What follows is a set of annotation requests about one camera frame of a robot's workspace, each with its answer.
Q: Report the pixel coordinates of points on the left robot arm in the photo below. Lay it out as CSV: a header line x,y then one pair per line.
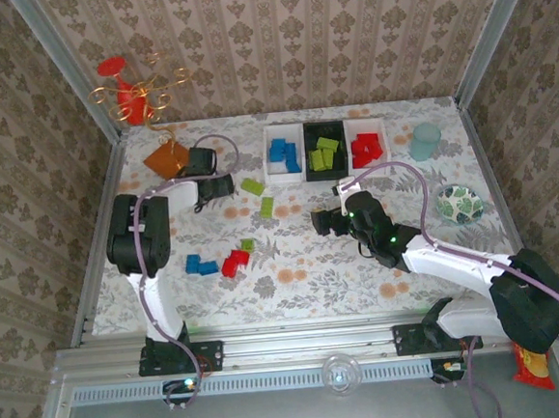
x,y
127,240

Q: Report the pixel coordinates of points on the red snack bag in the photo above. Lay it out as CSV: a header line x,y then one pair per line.
x,y
532,370

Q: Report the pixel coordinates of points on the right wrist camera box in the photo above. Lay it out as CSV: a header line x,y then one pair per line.
x,y
344,188

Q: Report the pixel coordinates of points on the small circuit board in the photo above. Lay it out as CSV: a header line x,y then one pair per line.
x,y
189,384
447,367

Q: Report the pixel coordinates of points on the aluminium front rail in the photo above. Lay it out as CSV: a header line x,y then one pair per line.
x,y
309,342

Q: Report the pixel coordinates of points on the floral tablecloth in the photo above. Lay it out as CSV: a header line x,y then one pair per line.
x,y
314,283

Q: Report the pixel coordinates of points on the white plastic bin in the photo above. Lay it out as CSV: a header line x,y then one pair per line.
x,y
277,176
383,128

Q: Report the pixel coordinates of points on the leaf print bowl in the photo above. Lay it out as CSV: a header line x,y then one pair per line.
x,y
460,204

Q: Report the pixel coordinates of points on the grey metal sheet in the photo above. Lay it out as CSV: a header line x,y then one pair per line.
x,y
276,417

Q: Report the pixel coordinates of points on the black plastic bin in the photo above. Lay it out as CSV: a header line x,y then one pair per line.
x,y
327,173

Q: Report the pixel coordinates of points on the small green lego brick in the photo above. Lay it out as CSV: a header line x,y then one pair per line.
x,y
247,244

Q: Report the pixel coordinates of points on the translucent pale blue cup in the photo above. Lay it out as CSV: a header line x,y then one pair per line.
x,y
424,142

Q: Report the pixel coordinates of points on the clear plastic dome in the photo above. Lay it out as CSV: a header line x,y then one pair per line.
x,y
341,373

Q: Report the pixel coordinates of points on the aluminium side rail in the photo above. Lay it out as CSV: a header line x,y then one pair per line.
x,y
112,174
481,154

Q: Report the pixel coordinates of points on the aluminium frame post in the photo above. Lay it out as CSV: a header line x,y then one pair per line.
x,y
72,72
493,32

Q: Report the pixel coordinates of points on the blue lego brick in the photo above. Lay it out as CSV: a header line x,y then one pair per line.
x,y
278,144
193,263
292,151
294,165
275,156
208,268

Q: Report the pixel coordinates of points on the red lego brick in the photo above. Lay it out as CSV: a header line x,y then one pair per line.
x,y
375,151
362,162
367,138
241,256
229,268
358,150

